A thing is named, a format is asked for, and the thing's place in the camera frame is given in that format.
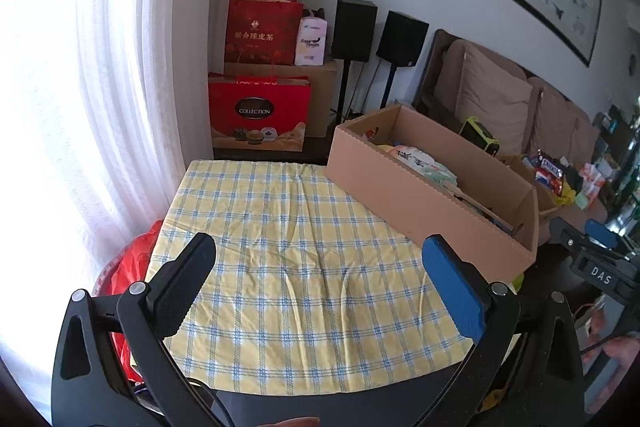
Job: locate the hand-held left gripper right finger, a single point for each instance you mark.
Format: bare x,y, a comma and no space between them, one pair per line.
452,287

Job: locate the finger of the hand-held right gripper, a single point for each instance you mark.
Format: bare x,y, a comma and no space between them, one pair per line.
567,237
605,236

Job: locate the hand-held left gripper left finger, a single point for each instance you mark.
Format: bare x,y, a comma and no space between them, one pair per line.
187,277

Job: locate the long cardboard box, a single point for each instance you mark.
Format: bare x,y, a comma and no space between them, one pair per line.
400,202

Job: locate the colourful paper fan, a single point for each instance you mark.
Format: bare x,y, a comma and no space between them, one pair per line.
425,164

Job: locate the person's right hand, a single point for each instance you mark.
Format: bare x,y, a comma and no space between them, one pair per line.
625,352

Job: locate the person's left hand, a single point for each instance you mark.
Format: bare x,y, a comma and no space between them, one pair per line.
295,422

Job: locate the small cardboard box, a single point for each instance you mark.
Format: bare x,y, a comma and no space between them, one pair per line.
545,202

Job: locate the red plastic bag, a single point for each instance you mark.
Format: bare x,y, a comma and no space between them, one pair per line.
125,267

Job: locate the pile of snack packets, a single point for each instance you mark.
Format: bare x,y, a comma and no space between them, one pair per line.
555,172

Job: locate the yellow blue checked tablecloth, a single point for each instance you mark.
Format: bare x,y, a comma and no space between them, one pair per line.
300,282

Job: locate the brown sofa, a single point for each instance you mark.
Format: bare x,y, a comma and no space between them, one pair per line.
555,117

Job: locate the green black device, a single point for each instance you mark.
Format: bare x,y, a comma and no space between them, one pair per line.
480,134

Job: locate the dark low cabinet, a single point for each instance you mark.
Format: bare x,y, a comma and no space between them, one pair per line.
265,157

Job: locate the beige sofa cushion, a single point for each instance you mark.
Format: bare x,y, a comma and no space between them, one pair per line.
495,97

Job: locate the red Collection gift box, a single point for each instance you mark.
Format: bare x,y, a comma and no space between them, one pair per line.
260,112

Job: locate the black speaker stand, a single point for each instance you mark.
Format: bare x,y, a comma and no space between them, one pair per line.
344,92
388,87

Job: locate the white sheer curtain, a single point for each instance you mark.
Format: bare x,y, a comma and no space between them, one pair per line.
100,82

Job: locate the brown storage carton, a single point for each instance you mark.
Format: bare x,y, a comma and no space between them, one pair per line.
322,102

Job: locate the black speaker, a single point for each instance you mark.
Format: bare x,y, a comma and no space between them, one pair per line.
355,29
402,39

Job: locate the red gift box gold print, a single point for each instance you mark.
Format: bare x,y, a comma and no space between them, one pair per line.
262,32

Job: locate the white and pink bottle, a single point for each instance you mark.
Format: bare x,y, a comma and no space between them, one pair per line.
310,42

